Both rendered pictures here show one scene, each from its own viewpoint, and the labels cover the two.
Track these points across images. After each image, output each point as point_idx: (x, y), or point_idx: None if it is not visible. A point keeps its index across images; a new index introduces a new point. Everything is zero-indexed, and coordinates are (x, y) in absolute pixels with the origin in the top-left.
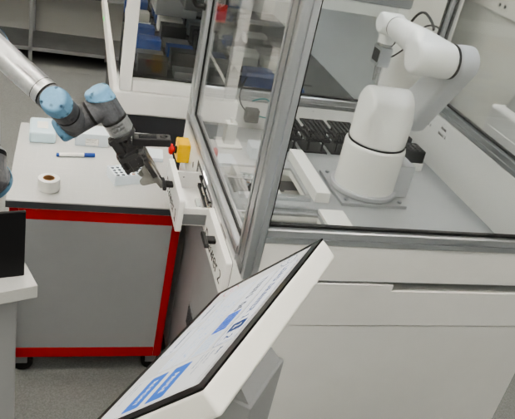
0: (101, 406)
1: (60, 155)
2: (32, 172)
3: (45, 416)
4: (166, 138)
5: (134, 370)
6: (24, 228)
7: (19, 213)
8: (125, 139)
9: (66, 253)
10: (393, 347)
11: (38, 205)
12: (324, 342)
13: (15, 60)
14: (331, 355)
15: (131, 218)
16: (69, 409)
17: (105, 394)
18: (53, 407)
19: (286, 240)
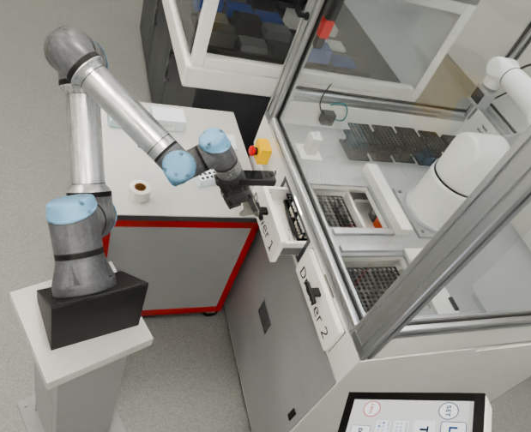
0: (173, 358)
1: None
2: (118, 172)
3: (129, 371)
4: (272, 177)
5: (196, 319)
6: (145, 296)
7: (142, 286)
8: (234, 182)
9: (153, 250)
10: (455, 376)
11: (132, 218)
12: (405, 381)
13: (132, 113)
14: (406, 387)
15: (215, 224)
16: (147, 363)
17: (175, 345)
18: (134, 362)
19: (411, 335)
